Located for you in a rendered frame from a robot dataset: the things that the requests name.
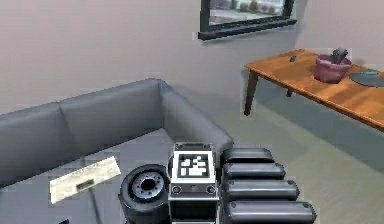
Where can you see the black framed window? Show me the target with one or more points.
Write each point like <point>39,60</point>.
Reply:
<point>246,16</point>

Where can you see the small black remote control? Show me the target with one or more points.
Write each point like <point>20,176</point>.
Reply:
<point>293,58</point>

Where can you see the dark grey round plate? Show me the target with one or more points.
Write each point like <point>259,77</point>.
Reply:
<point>368,79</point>

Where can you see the brown wooden table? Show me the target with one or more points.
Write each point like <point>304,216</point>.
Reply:
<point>333,90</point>

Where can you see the grey sofa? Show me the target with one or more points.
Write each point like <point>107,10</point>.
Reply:
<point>100,116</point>

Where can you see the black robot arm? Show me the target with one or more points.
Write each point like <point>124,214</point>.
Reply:
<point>253,186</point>

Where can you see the white newspaper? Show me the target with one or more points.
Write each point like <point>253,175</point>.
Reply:
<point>83,178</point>

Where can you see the small teal utensil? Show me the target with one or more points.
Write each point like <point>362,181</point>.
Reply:
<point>370,72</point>

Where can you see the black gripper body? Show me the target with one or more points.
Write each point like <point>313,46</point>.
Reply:
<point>144,193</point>

